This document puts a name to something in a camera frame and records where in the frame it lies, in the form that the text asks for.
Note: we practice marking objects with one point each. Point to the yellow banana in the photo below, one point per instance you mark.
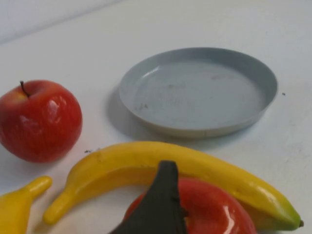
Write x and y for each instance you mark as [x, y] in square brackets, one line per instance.
[14, 207]
[122, 161]

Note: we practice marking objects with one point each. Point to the grey round plate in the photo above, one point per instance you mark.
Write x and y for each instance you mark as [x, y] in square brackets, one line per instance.
[195, 97]

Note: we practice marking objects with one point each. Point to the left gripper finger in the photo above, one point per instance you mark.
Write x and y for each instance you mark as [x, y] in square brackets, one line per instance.
[158, 207]

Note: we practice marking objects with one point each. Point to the red apple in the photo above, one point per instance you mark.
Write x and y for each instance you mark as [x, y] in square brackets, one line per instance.
[214, 214]
[41, 122]

